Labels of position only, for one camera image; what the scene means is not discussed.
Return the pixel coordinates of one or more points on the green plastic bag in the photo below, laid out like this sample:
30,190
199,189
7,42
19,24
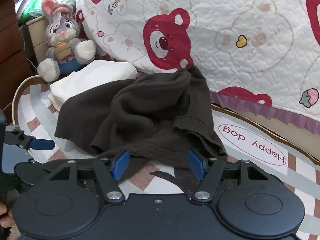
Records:
32,2

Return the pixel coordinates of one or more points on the dark brown knit sweater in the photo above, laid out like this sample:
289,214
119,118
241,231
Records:
150,110

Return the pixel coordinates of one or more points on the beige drawer nightstand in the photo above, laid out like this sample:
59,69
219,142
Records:
37,37

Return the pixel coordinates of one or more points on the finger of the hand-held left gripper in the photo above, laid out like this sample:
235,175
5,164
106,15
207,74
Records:
42,144

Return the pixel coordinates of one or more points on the white red bear print quilt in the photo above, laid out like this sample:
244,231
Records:
225,17

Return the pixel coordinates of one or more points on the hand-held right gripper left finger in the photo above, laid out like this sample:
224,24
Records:
121,166

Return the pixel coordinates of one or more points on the white folded cloth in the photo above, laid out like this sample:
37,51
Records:
95,72

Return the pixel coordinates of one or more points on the grey bunny plush toy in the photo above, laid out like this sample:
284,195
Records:
62,27

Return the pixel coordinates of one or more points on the person's left hand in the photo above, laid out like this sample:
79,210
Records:
4,217

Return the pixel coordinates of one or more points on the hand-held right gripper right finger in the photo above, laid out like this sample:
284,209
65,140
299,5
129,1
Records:
196,166

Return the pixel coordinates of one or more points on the brown wooden cabinet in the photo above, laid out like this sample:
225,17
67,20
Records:
10,42

